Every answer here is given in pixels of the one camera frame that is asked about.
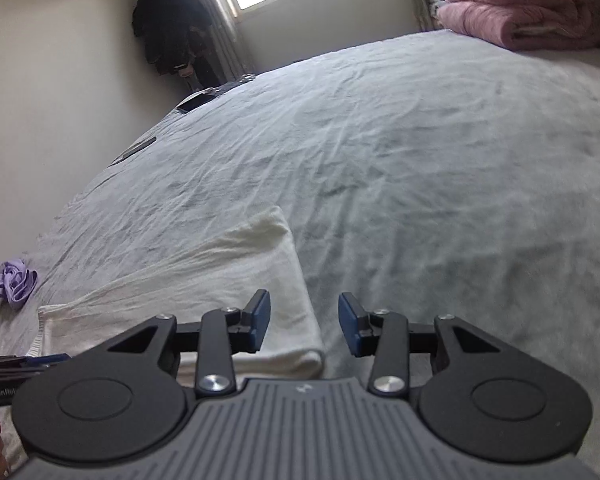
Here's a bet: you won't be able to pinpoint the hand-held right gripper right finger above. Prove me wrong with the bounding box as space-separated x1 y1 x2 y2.
338 292 507 396

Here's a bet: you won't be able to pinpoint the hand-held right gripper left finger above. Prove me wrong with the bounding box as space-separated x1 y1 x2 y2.
107 288 272 396

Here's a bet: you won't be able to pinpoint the white cotton garment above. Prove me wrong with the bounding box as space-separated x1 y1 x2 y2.
27 205 326 382

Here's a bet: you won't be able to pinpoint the hanging dark clothes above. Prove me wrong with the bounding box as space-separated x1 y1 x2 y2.
131 0 217 77

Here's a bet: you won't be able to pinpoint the purple cloth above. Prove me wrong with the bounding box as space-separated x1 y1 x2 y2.
0 257 39 310

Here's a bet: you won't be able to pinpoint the bed with grey blanket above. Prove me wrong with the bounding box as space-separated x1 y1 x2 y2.
0 27 600 480

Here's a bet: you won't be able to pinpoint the flat black device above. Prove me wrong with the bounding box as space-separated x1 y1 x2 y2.
112 136 157 165

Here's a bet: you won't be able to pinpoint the black smartphone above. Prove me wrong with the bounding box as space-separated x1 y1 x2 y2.
176 92 217 114

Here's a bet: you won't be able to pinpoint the folded pink quilt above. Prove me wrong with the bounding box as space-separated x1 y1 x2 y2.
437 0 600 52

